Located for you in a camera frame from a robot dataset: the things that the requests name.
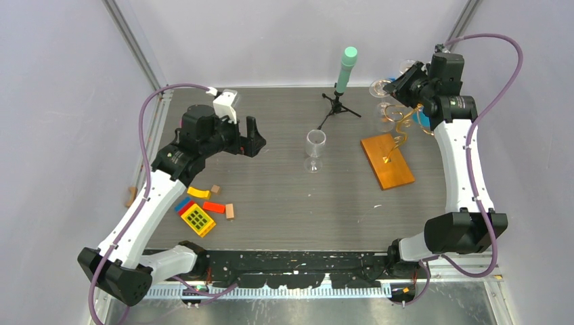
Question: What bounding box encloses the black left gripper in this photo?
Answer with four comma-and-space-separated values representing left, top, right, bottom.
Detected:
200, 109, 265, 158

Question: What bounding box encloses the clear wine glass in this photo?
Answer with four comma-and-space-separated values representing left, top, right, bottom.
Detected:
304, 129, 326, 173
369, 79, 400, 133
399, 60, 416, 74

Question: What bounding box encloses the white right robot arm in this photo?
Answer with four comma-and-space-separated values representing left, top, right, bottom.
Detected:
383, 53, 508, 278

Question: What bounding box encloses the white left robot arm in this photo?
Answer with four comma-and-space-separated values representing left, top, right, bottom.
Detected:
78, 105, 267, 307

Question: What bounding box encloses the blue plastic wine glass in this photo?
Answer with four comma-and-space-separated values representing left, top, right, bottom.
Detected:
413, 110, 433, 135

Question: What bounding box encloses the orange wooden rack base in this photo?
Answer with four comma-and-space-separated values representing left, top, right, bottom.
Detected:
360, 133, 416, 190

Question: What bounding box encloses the mint green microphone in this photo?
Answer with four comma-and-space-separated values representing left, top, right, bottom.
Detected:
335, 46, 358, 95

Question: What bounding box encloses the black mini tripod stand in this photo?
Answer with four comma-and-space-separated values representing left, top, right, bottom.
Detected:
317, 91, 362, 130

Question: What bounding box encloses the tan wooden block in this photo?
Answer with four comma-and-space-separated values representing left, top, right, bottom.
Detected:
225, 204, 235, 220

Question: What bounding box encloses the yellow curved block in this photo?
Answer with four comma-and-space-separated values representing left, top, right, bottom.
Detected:
187, 186, 211, 200

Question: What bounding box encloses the orange flat block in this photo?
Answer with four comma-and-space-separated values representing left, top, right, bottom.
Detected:
202, 201, 226, 214

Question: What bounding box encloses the red flat block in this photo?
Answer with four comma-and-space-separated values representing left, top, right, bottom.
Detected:
178, 200, 195, 215

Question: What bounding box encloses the blue flat block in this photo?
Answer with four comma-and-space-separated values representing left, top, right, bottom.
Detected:
174, 197, 192, 213

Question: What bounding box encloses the yellow green window block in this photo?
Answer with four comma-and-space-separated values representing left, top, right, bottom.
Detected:
180, 203, 217, 238

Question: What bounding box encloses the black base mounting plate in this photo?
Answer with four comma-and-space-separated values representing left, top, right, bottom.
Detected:
179, 249, 431, 290

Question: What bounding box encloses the wooden block off table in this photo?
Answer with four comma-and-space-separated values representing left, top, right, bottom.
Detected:
125, 186, 138, 208

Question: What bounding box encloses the gold wire glass rack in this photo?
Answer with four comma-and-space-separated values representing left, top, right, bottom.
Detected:
388, 95, 434, 149

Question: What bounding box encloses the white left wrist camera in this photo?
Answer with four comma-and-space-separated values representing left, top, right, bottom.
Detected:
206, 87, 238, 124

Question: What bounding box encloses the slotted cable duct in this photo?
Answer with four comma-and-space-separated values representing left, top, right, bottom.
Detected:
144, 284, 392, 300

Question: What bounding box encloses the aluminium frame rail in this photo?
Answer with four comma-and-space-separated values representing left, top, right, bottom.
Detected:
428, 253, 504, 282

